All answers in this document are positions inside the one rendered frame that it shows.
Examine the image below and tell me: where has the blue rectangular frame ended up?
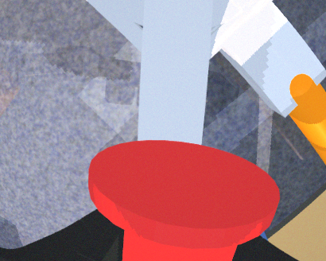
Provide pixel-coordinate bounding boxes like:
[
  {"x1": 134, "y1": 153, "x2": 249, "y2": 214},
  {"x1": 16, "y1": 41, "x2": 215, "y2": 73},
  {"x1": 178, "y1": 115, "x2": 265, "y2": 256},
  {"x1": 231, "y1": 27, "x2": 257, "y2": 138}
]
[{"x1": 260, "y1": 231, "x2": 269, "y2": 242}]

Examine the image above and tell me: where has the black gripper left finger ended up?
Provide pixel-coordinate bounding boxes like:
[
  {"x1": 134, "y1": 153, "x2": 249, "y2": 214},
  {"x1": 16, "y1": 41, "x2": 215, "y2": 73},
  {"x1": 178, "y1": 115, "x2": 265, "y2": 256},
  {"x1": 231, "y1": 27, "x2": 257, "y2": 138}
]
[{"x1": 0, "y1": 208, "x2": 125, "y2": 261}]

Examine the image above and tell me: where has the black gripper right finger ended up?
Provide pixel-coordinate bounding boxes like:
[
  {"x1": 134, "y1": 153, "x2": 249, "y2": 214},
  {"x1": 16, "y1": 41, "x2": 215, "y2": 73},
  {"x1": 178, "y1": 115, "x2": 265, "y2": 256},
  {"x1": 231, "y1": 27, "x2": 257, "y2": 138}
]
[{"x1": 232, "y1": 236, "x2": 300, "y2": 261}]

